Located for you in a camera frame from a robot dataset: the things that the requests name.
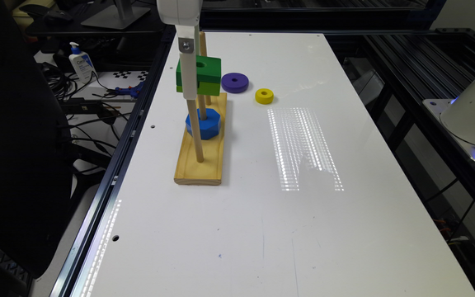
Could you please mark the blue handled tool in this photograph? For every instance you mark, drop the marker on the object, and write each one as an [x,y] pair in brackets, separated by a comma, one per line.
[132,91]

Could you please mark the wooden peg base board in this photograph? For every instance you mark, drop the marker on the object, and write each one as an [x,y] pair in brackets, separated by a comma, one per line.
[209,172]

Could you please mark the white lotion pump bottle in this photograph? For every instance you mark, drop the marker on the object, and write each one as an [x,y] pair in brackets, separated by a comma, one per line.
[81,63]

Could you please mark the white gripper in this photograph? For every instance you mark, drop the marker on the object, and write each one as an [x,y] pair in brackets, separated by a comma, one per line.
[185,14]

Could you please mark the blue octagonal block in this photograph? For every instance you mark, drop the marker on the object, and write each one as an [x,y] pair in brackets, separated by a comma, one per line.
[210,127]

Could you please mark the silver monitor stand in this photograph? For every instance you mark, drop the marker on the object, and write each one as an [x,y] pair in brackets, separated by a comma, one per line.
[117,16]

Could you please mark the middle wooden peg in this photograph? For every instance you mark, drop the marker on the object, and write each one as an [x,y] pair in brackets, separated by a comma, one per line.
[201,107]

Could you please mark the green square block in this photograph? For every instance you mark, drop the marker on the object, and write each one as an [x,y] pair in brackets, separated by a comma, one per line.
[208,76]

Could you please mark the black computer mouse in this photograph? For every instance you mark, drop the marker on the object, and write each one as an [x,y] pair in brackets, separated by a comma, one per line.
[57,17]

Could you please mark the wooden peg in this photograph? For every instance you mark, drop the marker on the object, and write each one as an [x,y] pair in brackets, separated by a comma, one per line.
[201,107]
[195,129]
[205,100]

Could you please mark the front wooden peg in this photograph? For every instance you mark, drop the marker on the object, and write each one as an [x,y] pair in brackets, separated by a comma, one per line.
[195,129]

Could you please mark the rear wooden peg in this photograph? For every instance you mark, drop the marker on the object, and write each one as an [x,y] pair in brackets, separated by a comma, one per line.
[205,100]

